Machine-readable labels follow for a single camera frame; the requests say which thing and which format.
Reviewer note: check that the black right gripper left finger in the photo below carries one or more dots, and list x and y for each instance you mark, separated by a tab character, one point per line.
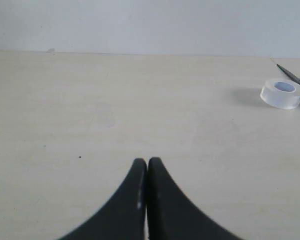
122	217

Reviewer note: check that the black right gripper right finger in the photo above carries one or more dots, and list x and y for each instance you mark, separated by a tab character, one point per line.
171	215

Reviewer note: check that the clear tape roll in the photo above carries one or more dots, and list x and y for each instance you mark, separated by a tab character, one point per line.
281	93

